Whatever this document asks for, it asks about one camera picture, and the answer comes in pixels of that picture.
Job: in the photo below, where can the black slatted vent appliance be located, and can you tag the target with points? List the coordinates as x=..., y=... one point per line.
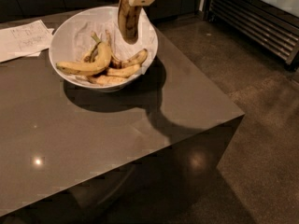
x=274, y=24

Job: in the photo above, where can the white bowl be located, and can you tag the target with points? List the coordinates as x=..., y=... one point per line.
x=60, y=51

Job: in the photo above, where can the small banana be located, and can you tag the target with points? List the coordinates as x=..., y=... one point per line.
x=104, y=80
x=138, y=58
x=123, y=72

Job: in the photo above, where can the small banana bottom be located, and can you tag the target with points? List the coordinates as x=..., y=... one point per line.
x=104, y=80

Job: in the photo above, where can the long spotted yellow banana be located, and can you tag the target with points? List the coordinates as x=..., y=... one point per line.
x=128, y=18

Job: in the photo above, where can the small banana upper right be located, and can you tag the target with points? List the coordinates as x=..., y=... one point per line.
x=138, y=58

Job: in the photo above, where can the small bananas back left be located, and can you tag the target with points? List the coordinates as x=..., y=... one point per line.
x=90, y=55

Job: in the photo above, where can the white paper sheets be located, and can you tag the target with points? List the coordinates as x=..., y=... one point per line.
x=24, y=40

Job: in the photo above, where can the small banana middle right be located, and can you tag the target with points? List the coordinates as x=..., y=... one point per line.
x=123, y=72

